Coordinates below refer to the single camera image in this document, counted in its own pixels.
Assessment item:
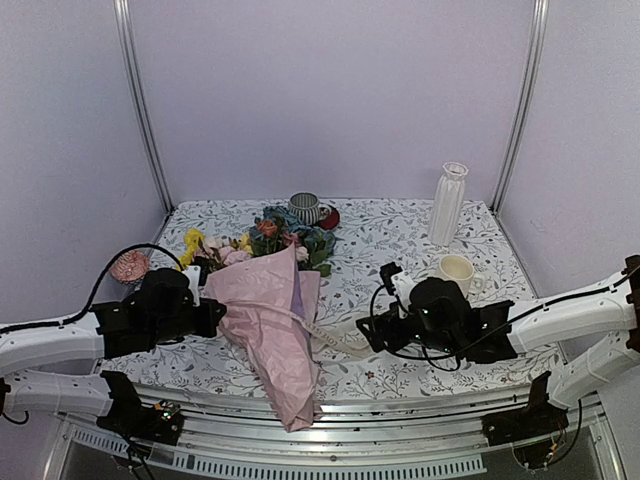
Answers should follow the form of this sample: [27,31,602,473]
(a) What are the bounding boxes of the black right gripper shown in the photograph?
[357,301,461,356]

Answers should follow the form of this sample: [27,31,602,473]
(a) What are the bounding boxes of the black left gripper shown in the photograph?
[149,297,226,346]

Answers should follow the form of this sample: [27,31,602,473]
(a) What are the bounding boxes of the cream printed ribbon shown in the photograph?
[285,311,374,359]

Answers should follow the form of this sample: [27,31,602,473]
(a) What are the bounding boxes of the pink paper flower bouquet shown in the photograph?
[180,207,334,433]

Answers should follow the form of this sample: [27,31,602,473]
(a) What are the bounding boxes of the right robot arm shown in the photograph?
[356,255,639,445]

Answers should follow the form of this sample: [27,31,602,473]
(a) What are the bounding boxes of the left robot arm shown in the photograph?
[1,267,226,445]

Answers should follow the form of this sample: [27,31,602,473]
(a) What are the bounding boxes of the white ribbed vase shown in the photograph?
[428,162,469,247]

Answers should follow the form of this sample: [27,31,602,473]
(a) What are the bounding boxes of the pink patterned bowl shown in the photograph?
[109,250,149,285]

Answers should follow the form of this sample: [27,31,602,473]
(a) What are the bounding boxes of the cream ceramic mug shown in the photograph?
[435,254,487,297]

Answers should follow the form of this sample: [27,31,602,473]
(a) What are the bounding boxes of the floral tablecloth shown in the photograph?
[97,198,564,401]

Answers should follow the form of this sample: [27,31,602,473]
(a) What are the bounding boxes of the red patterned saucer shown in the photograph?
[315,205,340,231]

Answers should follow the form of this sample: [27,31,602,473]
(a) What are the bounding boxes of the striped ceramic cup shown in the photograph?
[288,192,321,225]

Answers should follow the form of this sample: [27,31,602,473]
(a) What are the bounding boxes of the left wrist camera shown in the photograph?
[182,265,208,307]

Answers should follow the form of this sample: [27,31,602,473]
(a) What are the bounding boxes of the aluminium front rail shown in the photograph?
[45,386,626,479]

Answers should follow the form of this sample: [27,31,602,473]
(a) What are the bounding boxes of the left metal frame post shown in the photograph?
[113,0,175,215]

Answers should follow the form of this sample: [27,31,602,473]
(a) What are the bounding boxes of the metal frame post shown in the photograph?
[113,0,175,215]
[490,0,549,217]

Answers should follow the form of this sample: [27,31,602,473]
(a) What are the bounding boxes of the right metal frame post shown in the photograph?
[490,0,549,217]

